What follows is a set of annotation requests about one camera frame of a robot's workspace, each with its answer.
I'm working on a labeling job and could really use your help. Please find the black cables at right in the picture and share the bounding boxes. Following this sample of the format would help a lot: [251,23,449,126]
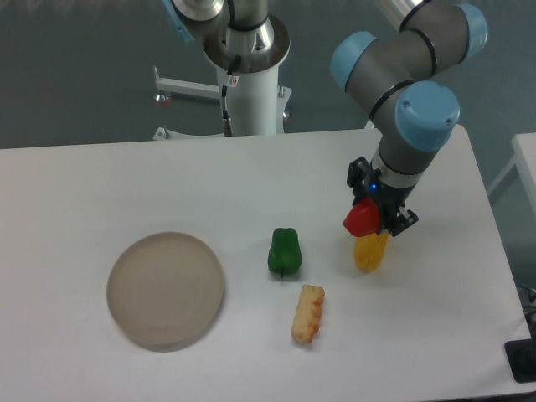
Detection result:
[515,284,536,336]

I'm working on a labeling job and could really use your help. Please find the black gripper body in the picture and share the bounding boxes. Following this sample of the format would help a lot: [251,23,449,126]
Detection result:
[347,157,415,222]

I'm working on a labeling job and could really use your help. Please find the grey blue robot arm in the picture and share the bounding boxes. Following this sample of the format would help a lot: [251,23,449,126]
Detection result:
[164,1,488,237]

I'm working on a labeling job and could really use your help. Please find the round beige plate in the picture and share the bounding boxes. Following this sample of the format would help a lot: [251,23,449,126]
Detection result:
[106,232,225,352]

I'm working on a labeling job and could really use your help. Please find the yellow toy bell pepper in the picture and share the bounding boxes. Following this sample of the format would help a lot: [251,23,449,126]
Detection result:
[353,232,390,272]

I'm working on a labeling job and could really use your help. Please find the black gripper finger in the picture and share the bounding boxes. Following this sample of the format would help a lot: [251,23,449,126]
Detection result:
[385,208,419,237]

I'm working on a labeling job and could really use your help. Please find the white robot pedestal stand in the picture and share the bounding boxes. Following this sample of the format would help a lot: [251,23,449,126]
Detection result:
[151,14,293,142]

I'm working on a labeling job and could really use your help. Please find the white side table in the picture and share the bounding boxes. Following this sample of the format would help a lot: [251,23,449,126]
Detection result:
[487,132,535,204]

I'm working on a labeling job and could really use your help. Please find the black cable on pedestal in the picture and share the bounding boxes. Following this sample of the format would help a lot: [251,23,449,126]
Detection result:
[220,54,242,137]

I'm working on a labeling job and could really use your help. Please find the green toy bell pepper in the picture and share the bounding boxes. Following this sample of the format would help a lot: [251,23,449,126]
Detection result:
[267,228,302,278]

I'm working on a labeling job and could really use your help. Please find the black device at table edge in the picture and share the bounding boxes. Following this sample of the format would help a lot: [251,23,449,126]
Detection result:
[504,339,535,384]

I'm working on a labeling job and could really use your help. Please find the red toy bell pepper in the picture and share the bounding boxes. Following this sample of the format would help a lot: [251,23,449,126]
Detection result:
[343,197,382,238]

